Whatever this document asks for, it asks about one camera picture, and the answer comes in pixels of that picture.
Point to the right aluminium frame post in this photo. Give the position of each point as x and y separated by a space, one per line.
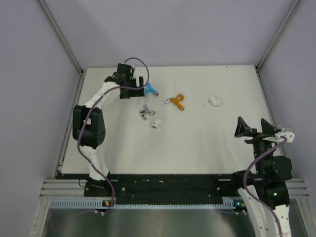
295 5

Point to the aluminium frame post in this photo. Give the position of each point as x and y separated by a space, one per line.
60 36
295 5

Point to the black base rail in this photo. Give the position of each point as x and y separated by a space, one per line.
159 188

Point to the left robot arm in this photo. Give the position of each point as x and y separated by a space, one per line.
89 129

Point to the blue water faucet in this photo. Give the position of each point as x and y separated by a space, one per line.
149 89

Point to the white elbow fitting far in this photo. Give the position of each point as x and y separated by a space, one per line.
214 101

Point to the orange water faucet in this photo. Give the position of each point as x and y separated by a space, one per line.
176 101

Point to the grey cable duct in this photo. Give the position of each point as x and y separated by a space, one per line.
104 204

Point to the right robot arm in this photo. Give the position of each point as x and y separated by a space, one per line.
262 186

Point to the white elbow pipe fitting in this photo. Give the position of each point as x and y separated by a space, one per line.
156 123

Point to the chrome water faucet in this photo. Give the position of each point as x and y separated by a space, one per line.
146 111

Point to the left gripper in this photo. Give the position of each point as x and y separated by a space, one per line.
135 93

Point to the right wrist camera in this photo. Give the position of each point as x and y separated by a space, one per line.
287 133

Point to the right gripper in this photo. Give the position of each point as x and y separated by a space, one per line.
267 130

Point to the left aluminium frame post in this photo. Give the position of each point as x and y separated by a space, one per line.
60 36

